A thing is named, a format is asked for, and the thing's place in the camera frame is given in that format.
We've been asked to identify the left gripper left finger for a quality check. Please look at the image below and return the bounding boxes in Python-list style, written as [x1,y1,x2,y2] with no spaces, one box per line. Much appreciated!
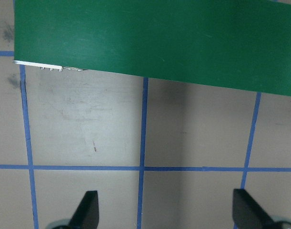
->
[69,191,99,229]

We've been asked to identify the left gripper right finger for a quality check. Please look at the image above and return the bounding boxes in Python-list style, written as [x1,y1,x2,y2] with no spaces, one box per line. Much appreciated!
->
[232,188,274,229]

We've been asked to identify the green conveyor belt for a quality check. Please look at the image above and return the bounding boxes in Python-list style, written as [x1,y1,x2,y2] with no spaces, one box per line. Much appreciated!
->
[14,0,291,96]

